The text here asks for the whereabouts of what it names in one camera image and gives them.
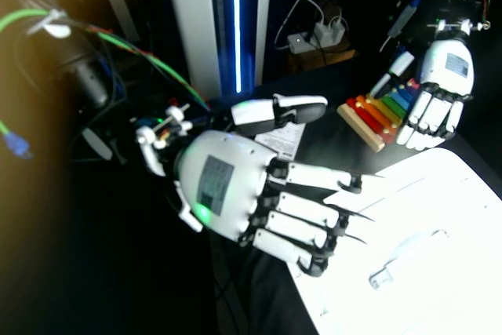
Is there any printed paper sheet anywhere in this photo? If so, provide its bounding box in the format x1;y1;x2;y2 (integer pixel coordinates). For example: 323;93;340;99
254;122;307;162

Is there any rainbow toy xylophone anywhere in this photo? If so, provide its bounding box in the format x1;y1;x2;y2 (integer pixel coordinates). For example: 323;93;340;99
336;78;423;154

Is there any white plastic lid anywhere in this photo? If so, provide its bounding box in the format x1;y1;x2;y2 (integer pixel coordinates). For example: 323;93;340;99
288;146;502;335

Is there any white power strip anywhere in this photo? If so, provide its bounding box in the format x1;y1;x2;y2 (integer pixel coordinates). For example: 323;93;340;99
287;31;315;54

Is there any white column with blue light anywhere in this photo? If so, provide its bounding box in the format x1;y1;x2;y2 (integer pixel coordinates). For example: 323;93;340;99
162;0;274;96

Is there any brown cardboard piece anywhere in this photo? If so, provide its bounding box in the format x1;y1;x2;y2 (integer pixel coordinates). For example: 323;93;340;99
284;47;360;74

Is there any white plug charger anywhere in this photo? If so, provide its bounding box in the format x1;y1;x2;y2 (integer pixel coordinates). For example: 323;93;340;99
312;16;348;48

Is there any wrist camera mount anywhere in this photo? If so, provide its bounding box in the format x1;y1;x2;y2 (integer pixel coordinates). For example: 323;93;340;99
174;180;205;233

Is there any white post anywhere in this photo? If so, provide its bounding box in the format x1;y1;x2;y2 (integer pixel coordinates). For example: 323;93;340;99
104;0;142;44

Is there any blue cable connector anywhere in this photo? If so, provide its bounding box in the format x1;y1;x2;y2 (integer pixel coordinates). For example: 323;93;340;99
0;125;35;160

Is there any grey cable connector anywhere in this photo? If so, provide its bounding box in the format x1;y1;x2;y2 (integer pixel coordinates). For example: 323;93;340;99
387;0;424;40

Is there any green cable of arm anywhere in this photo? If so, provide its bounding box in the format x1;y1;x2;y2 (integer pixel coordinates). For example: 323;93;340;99
0;8;211;111

